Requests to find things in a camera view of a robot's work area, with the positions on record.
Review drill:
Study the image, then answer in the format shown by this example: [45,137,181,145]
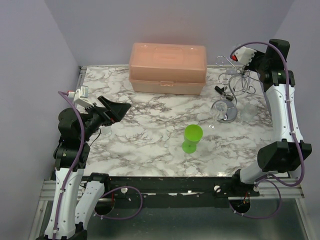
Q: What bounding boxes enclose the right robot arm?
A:
[230,39,312,196]

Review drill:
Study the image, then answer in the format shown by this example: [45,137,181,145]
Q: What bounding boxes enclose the pink plastic storage box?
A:
[128,42,207,95]

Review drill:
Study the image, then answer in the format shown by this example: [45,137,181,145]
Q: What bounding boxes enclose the tall clear wine glass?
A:
[220,68,240,92]

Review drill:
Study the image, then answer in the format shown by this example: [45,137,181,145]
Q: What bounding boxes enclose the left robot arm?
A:
[39,92,131,240]

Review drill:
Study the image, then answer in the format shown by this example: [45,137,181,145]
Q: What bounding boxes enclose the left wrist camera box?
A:
[73,85,92,108]

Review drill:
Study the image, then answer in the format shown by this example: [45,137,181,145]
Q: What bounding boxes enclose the green plastic goblet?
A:
[182,124,203,154]

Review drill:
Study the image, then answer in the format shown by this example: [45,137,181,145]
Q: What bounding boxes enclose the small clear glass left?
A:
[100,126,112,137]

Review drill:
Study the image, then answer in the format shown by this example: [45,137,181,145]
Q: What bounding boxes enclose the black corkscrew tool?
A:
[214,85,234,102]

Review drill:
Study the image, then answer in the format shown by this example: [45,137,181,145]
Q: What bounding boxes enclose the clear stemmed wine glass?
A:
[243,60,262,82]

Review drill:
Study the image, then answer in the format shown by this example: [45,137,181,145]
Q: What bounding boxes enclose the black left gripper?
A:
[80,95,131,141]

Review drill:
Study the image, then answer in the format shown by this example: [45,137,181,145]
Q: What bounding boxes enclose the aluminium table frame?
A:
[26,65,87,240]

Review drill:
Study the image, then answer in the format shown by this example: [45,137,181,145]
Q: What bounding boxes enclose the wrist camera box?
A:
[73,85,92,108]
[230,46,257,66]

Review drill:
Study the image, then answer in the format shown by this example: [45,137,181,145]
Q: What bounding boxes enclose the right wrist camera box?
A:
[230,46,257,66]

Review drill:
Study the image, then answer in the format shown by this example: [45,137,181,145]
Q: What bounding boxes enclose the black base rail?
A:
[87,172,261,210]

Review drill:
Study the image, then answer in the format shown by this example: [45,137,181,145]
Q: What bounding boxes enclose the chrome wire wine glass rack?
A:
[215,55,256,124]

